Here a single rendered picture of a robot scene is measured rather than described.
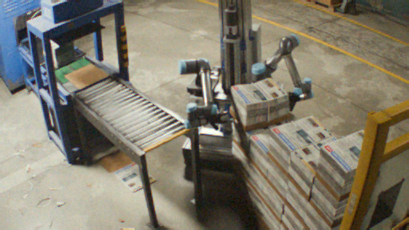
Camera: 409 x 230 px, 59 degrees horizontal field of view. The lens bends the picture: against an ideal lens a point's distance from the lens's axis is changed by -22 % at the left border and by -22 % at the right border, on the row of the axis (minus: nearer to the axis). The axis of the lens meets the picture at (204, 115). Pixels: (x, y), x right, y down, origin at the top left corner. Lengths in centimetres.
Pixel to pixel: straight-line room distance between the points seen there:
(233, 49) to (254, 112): 81
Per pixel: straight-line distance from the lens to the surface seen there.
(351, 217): 199
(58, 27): 400
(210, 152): 415
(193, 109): 327
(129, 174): 432
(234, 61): 392
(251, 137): 328
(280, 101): 333
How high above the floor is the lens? 270
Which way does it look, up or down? 32 degrees down
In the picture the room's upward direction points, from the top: 3 degrees counter-clockwise
